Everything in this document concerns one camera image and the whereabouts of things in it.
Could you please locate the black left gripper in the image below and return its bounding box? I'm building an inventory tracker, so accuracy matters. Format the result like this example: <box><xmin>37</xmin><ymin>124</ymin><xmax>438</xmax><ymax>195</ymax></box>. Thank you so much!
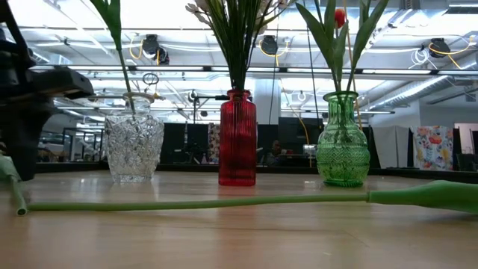
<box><xmin>0</xmin><ymin>48</ymin><xmax>55</xmax><ymax>182</ymax></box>

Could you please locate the blue white artificial tulip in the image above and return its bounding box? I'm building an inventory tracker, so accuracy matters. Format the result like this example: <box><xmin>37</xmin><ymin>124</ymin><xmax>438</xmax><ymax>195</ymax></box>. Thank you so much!
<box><xmin>89</xmin><ymin>0</ymin><xmax>138</xmax><ymax>120</ymax></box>
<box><xmin>0</xmin><ymin>153</ymin><xmax>29</xmax><ymax>217</ymax></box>
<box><xmin>27</xmin><ymin>180</ymin><xmax>478</xmax><ymax>214</ymax></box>

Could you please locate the clear cut-glass vase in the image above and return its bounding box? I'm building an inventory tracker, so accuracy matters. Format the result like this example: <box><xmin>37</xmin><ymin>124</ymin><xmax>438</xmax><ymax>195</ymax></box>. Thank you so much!
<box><xmin>104</xmin><ymin>91</ymin><xmax>166</xmax><ymax>184</ymax></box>

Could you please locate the red ribbed glass vase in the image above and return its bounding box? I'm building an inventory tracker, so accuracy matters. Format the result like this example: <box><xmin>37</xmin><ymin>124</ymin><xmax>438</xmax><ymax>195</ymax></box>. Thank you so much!
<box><xmin>218</xmin><ymin>88</ymin><xmax>258</xmax><ymax>187</ymax></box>

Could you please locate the white artificial flower bunch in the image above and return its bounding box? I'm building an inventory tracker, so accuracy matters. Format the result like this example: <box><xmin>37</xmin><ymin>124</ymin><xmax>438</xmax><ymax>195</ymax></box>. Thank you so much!
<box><xmin>208</xmin><ymin>0</ymin><xmax>270</xmax><ymax>91</ymax></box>
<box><xmin>231</xmin><ymin>0</ymin><xmax>296</xmax><ymax>91</ymax></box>
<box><xmin>185</xmin><ymin>0</ymin><xmax>247</xmax><ymax>91</ymax></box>

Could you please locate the green glass vase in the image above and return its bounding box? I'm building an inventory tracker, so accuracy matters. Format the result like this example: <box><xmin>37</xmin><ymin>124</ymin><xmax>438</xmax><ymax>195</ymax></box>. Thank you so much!
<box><xmin>315</xmin><ymin>90</ymin><xmax>372</xmax><ymax>188</ymax></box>

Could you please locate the person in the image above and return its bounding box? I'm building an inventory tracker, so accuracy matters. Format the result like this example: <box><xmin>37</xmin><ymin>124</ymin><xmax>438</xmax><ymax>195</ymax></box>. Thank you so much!
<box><xmin>265</xmin><ymin>139</ymin><xmax>288</xmax><ymax>166</ymax></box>

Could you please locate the white hanging cloth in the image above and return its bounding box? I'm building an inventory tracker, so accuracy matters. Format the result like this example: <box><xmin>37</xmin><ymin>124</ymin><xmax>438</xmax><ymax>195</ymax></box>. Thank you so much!
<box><xmin>371</xmin><ymin>125</ymin><xmax>412</xmax><ymax>169</ymax></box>

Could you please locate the floral patterned cloth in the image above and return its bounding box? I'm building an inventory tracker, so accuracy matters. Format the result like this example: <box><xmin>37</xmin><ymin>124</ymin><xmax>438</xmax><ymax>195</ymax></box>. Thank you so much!
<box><xmin>410</xmin><ymin>126</ymin><xmax>455</xmax><ymax>172</ymax></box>

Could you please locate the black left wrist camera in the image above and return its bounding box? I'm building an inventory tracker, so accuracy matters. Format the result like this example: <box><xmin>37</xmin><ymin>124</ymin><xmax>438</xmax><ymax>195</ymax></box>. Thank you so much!
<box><xmin>35</xmin><ymin>68</ymin><xmax>95</xmax><ymax>101</ymax></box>

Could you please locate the hanging metal ring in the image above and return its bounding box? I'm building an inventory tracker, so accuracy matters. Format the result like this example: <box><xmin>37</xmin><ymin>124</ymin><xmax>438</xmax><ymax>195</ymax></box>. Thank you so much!
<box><xmin>142</xmin><ymin>72</ymin><xmax>161</xmax><ymax>86</ymax></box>

